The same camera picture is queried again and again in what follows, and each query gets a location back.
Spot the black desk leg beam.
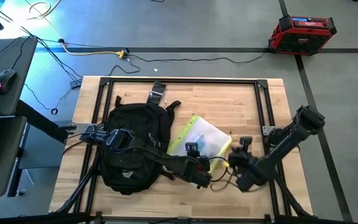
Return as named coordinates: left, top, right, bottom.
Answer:
left=16, top=99, right=68, bottom=144

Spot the long black floor cable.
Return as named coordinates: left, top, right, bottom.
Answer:
left=126, top=51, right=267, bottom=65

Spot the red black jobsite radio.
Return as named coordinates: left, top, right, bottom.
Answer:
left=267, top=14, right=338, bottom=57

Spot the short black floor cable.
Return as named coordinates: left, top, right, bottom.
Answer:
left=106, top=57, right=142, bottom=77

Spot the clear yellow-trimmed zip pouch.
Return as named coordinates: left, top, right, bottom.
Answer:
left=165, top=114, right=233, bottom=174

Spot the dark grey desk top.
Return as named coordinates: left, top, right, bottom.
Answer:
left=0, top=36, right=39, bottom=116
left=0, top=115, right=27, bottom=198

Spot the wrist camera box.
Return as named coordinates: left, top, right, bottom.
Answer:
left=185, top=141, right=201, bottom=158
left=239, top=136, right=254, bottom=153

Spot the black floor cable bundle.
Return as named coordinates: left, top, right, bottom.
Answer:
left=0, top=0, right=84, bottom=82

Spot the black computer mouse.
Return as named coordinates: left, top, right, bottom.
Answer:
left=0, top=68, right=18, bottom=95

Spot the black cable with ring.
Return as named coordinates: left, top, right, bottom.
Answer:
left=23, top=82, right=59, bottom=116

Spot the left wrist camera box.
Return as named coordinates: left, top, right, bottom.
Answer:
left=185, top=141, right=201, bottom=158

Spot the grey desk foot plate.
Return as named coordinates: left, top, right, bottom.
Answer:
left=19, top=124, right=65, bottom=170

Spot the yellow extension cord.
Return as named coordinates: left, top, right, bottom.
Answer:
left=23, top=0, right=127, bottom=60

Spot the black metal table frame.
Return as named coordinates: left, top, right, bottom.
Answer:
left=54, top=76, right=313, bottom=224

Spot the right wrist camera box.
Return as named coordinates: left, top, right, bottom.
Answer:
left=239, top=136, right=254, bottom=153

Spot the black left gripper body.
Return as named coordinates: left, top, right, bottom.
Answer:
left=188, top=154, right=213, bottom=175

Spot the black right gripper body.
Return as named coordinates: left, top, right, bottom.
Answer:
left=227, top=148, right=256, bottom=175

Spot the black fabric backpack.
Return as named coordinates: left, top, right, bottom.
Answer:
left=99, top=95, right=183, bottom=196

